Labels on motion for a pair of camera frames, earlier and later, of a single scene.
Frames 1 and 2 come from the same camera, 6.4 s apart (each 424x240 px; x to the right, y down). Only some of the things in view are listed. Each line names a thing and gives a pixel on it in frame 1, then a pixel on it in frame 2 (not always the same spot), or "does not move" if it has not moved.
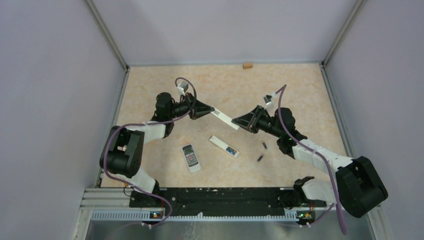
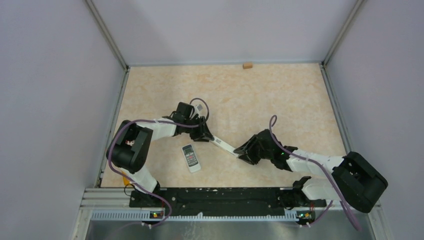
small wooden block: (247, 66) does not move
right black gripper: (250, 120) → (247, 151)
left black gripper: (196, 108) → (204, 135)
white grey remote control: (193, 163) does not move
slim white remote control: (224, 146) does not move
